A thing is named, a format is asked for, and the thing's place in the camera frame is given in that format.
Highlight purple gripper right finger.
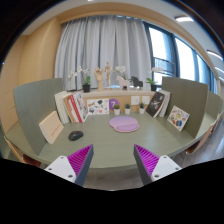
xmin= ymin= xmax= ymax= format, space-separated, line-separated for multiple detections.
xmin=133 ymin=144 xmax=181 ymax=185

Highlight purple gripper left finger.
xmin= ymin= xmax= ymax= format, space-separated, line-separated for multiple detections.
xmin=46 ymin=145 xmax=94 ymax=186

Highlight black computer mouse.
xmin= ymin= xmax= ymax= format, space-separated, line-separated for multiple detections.
xmin=68 ymin=131 xmax=84 ymax=141

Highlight purple mouse pad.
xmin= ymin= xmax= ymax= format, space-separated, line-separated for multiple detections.
xmin=109 ymin=116 xmax=139 ymax=133

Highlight white book stack left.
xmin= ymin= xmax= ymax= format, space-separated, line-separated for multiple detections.
xmin=54 ymin=91 xmax=70 ymax=124

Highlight wooden chair left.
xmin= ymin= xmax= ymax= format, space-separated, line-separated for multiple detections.
xmin=5 ymin=138 xmax=40 ymax=167

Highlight wooden chair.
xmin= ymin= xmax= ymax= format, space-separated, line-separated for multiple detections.
xmin=5 ymin=138 xmax=40 ymax=167
xmin=186 ymin=119 xmax=220 ymax=154

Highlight red white book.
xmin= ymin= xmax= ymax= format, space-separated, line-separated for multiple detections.
xmin=63 ymin=94 xmax=80 ymax=123

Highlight colourful illustrated card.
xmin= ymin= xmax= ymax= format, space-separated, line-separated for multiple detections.
xmin=167 ymin=106 xmax=190 ymax=131

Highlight small potted plant right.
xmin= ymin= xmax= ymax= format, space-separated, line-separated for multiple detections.
xmin=139 ymin=102 xmax=145 ymax=114

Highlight small potted plant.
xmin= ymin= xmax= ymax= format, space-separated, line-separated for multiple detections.
xmin=114 ymin=104 xmax=120 ymax=116
xmin=125 ymin=104 xmax=131 ymax=115
xmin=139 ymin=102 xmax=145 ymax=114

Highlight small potted plant middle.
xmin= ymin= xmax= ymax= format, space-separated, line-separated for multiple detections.
xmin=125 ymin=104 xmax=131 ymax=115

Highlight white sticker picture card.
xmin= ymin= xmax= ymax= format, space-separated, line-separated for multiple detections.
xmin=87 ymin=99 xmax=109 ymax=115

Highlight small potted plant left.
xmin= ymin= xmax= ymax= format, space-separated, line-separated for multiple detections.
xmin=114 ymin=104 xmax=120 ymax=116

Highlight wooden shelf riser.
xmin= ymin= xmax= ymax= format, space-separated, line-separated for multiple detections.
xmin=83 ymin=88 xmax=154 ymax=113

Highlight black cover book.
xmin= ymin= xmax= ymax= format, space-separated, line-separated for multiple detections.
xmin=146 ymin=92 xmax=165 ymax=117

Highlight magazine with pictures cover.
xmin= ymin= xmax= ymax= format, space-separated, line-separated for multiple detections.
xmin=73 ymin=92 xmax=88 ymax=123

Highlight white book behind black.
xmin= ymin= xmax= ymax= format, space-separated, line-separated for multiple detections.
xmin=158 ymin=89 xmax=171 ymax=117

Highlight purple round number sign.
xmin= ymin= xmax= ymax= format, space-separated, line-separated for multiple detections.
xmin=109 ymin=98 xmax=119 ymax=110

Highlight wooden chair right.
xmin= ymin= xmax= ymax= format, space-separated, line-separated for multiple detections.
xmin=186 ymin=119 xmax=220 ymax=154

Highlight left green partition panel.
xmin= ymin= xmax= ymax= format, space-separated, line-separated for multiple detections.
xmin=14 ymin=78 xmax=63 ymax=155

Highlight green partition panel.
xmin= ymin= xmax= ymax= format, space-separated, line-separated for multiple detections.
xmin=14 ymin=78 xmax=63 ymax=155
xmin=162 ymin=77 xmax=209 ymax=138

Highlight right green partition panel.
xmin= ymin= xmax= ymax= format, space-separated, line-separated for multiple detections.
xmin=162 ymin=77 xmax=209 ymax=138

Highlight white orchid black pot left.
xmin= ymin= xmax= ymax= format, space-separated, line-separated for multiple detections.
xmin=68 ymin=66 xmax=91 ymax=93

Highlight black horse figure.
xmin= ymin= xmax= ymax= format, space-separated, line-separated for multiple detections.
xmin=130 ymin=76 xmax=143 ymax=88

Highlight pink horse figure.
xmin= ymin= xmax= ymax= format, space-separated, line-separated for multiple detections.
xmin=116 ymin=76 xmax=130 ymax=90

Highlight white orchid pot right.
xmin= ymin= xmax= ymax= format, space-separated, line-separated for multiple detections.
xmin=146 ymin=66 xmax=164 ymax=91

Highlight wooden hand model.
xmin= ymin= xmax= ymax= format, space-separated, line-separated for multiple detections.
xmin=94 ymin=67 xmax=103 ymax=92

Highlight white orchid middle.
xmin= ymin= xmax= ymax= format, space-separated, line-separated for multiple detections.
xmin=115 ymin=66 xmax=127 ymax=80

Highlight wooden mannequin figure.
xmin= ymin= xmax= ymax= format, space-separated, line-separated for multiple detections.
xmin=104 ymin=62 xmax=113 ymax=85

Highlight grey curtain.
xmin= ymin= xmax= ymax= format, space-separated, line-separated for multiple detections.
xmin=54 ymin=15 xmax=151 ymax=90

